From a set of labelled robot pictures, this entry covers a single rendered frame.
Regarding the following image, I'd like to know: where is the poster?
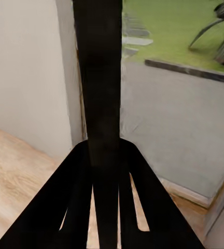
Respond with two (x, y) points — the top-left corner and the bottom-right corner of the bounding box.
(73, 0), (122, 249)

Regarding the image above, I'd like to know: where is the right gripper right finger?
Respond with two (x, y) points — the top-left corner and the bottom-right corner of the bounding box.
(119, 139), (205, 249)

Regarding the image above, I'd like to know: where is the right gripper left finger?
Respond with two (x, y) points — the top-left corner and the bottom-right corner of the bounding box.
(0, 140), (93, 249)

